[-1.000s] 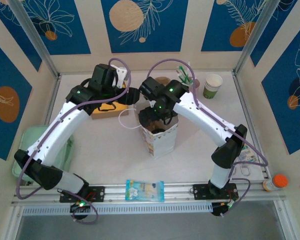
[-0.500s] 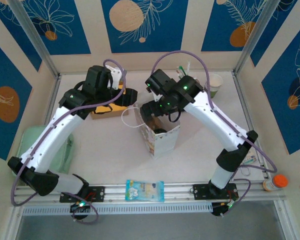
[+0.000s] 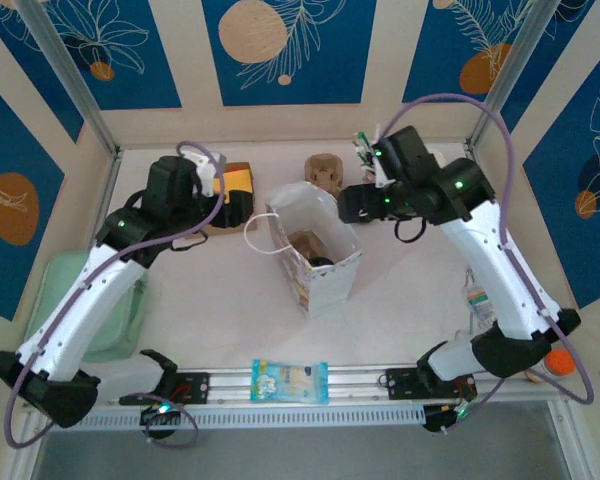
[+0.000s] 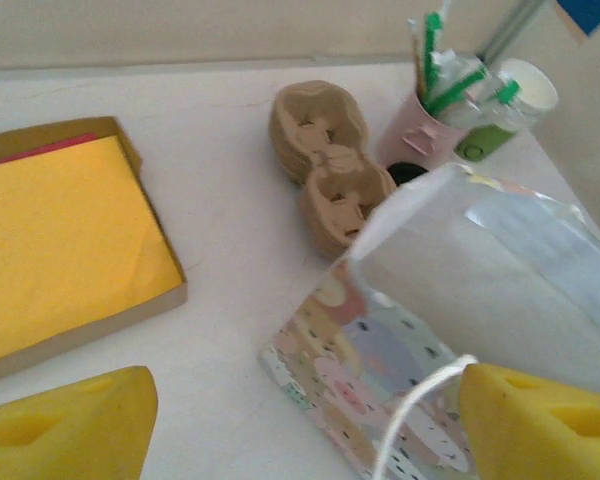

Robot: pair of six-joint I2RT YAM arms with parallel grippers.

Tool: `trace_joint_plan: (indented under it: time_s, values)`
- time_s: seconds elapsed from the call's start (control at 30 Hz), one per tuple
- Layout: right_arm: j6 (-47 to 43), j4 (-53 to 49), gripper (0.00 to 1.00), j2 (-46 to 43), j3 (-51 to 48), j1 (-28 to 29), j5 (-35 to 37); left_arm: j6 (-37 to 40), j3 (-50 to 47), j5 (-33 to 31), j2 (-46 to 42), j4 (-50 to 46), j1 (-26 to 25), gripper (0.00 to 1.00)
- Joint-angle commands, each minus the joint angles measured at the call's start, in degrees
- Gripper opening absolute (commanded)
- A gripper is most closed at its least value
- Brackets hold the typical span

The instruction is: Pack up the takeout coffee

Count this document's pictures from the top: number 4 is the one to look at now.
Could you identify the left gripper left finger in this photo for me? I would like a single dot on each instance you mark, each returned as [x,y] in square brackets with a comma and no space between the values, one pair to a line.
[70,430]

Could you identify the stack of green paper cups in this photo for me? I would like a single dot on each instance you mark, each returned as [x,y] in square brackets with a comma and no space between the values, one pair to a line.
[525,85]

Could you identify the stack of pulp cup carriers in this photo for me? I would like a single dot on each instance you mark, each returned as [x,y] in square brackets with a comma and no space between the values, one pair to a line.
[325,165]

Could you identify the red tissue paper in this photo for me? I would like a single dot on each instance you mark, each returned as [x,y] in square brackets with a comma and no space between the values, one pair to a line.
[40,150]

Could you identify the pink straw holder cup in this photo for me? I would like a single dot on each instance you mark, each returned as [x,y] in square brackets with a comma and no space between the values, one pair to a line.
[410,135]

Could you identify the black plastic lid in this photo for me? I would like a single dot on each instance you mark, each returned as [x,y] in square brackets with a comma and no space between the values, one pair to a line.
[405,172]

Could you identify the shallow cardboard box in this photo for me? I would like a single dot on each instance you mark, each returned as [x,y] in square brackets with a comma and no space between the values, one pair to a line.
[170,295]

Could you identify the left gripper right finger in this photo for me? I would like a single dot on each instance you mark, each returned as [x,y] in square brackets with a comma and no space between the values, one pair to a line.
[540,435]

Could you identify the white paper gift bag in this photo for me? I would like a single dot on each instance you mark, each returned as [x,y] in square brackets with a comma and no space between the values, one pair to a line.
[455,280]

